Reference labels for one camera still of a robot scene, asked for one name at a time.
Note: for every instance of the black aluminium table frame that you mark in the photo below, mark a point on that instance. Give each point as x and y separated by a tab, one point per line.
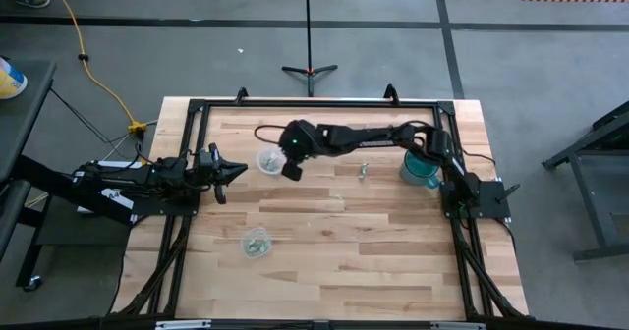
319	104

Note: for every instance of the clear plastic cup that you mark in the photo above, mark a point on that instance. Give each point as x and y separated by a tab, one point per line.
263	165
255	244

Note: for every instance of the black tripod stand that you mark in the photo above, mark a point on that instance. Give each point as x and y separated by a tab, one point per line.
308	70

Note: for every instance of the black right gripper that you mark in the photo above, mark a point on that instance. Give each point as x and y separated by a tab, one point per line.
292	172

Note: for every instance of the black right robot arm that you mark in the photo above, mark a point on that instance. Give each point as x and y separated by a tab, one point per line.
363	137

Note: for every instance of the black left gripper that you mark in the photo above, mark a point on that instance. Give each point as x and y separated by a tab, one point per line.
212	168

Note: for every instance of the teal mug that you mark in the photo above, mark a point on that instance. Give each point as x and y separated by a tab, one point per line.
417	170

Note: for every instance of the silver metal bracket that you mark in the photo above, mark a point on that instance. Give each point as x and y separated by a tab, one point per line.
457	326
183	324

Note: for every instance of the dark grey metal cart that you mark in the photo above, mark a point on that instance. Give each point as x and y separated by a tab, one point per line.
589	146

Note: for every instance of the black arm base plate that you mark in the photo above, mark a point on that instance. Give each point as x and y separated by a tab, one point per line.
162	210
491	202

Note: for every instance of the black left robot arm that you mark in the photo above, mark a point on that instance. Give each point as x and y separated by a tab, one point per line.
128	178

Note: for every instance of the black stand frame with caster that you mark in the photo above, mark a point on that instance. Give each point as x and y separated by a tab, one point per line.
59	187

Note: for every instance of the black side table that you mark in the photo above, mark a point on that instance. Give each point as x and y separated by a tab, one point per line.
19	124

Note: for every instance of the yellow blue white container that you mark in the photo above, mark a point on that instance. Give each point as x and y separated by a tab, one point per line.
11	80

